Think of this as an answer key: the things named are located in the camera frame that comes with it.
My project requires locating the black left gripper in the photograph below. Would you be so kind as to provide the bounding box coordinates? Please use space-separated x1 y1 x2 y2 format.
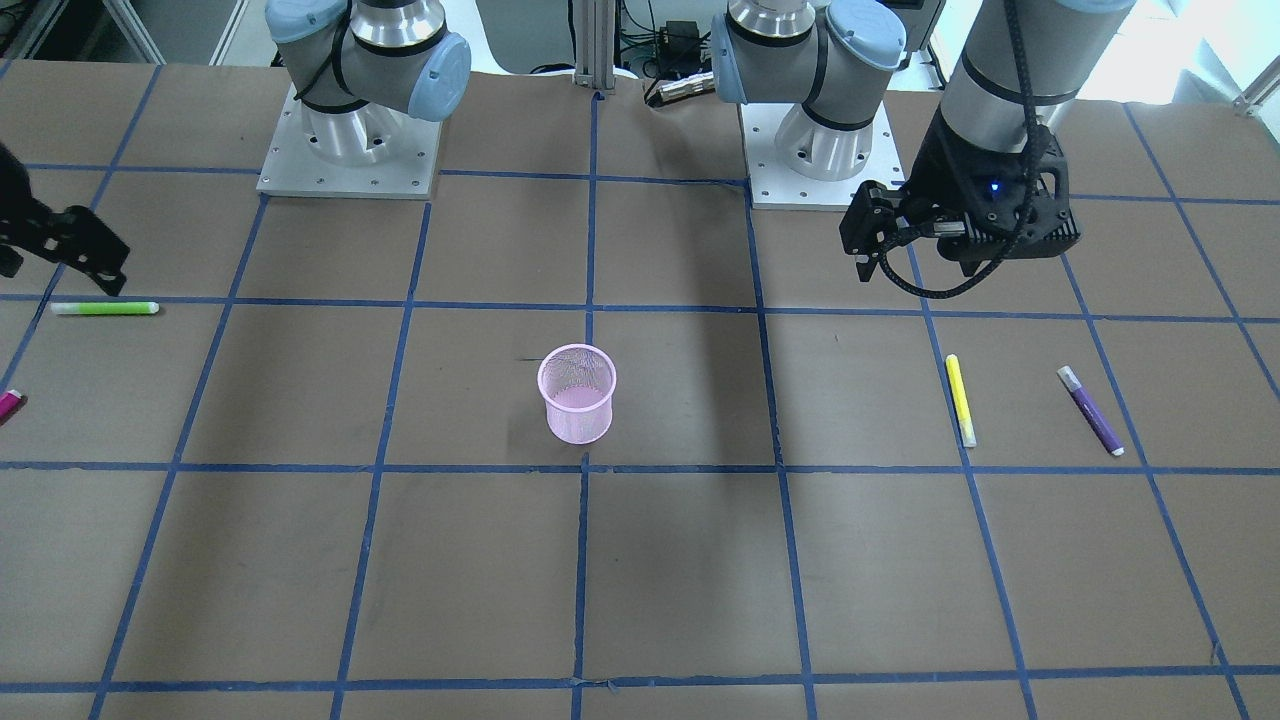
838 111 1082 286

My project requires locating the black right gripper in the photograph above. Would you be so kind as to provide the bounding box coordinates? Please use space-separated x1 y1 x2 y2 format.
0 143 131 297

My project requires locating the pink pen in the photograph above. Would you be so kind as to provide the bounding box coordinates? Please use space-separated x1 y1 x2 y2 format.
0 389 26 424

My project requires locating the purple pen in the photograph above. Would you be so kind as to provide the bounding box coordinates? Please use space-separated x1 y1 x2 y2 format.
1056 365 1126 457

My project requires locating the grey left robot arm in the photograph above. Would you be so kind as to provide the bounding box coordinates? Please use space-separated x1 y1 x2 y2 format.
708 1 1133 299

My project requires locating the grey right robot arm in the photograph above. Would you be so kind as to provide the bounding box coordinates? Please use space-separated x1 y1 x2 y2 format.
1 1 472 296

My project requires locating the pink mesh cup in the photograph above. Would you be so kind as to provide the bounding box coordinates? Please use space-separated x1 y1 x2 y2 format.
536 345 618 445

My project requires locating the green pen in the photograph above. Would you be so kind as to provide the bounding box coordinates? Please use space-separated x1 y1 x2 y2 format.
47 301 160 316

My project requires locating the yellow pen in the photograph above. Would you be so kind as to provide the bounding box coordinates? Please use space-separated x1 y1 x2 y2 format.
943 354 978 448

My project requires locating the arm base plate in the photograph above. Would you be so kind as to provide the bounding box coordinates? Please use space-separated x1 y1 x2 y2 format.
739 102 905 211
256 86 443 201

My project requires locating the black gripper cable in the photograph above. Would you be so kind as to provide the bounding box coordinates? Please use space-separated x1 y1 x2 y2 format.
878 0 1046 300

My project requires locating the aluminium frame post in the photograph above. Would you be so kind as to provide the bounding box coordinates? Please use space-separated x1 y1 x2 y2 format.
570 1 617 96

